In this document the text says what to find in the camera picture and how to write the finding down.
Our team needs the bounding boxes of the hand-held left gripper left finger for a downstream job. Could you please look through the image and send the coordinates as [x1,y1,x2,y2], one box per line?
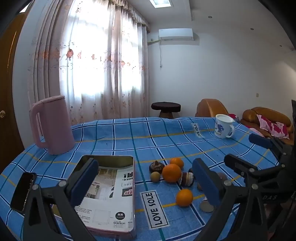
[23,156,99,241]

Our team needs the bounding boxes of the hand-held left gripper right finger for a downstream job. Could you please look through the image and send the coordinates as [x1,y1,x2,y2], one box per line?
[192,158,269,241]

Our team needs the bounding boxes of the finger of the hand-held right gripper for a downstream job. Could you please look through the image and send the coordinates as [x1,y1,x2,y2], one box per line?
[248,134,292,163]
[224,153,281,183]

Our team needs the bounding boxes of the dark purple cut fruit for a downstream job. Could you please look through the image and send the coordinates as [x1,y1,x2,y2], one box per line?
[179,168,195,187]

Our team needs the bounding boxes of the pale round cut fruit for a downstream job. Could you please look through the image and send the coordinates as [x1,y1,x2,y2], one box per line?
[200,197,215,213]

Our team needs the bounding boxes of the small orange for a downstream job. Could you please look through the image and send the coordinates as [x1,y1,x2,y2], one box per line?
[176,189,194,207]
[170,157,185,171]

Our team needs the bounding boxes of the large orange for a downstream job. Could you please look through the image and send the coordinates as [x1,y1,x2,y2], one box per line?
[162,163,182,183]

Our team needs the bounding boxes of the pink metal tin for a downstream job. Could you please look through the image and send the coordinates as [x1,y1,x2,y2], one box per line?
[52,155,137,240]

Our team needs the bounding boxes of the pink floral pillow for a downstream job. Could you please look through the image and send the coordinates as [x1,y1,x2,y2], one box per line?
[257,114,289,139]

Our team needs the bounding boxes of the brown leather sofa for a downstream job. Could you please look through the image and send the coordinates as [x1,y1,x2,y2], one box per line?
[240,107,294,145]

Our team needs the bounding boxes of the printed paper sheet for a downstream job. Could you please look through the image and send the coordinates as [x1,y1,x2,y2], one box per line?
[74,167,135,232]

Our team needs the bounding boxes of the white mug with blue print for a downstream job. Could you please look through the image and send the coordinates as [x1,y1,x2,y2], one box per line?
[214,114,236,139]

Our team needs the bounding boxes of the dark whole mangosteen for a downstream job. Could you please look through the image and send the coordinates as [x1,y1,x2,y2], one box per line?
[149,161,165,174]

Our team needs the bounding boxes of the brown chair back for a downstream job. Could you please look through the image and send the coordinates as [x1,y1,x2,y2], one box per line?
[195,99,229,118]

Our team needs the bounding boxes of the black smartphone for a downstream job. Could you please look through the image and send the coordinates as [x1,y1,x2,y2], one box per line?
[10,172,37,212]

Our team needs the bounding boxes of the pink electric kettle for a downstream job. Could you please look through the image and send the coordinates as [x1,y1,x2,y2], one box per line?
[29,95,75,155]

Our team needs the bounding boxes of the blue plaid tablecloth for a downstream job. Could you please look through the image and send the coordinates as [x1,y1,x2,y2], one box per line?
[0,116,289,241]

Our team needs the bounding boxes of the dark round stool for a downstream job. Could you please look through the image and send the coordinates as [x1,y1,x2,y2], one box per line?
[151,102,181,119]

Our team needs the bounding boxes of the sheer floral curtain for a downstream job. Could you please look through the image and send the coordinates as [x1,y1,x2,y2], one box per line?
[28,0,151,127]

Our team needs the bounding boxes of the brown wooden door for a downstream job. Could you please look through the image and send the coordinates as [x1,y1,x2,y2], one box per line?
[0,11,29,174]

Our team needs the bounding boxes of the white air conditioner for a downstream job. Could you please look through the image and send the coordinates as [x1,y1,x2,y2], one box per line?
[158,28,193,41]

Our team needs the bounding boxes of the square ceiling light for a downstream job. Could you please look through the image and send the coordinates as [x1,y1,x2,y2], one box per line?
[149,0,171,7]

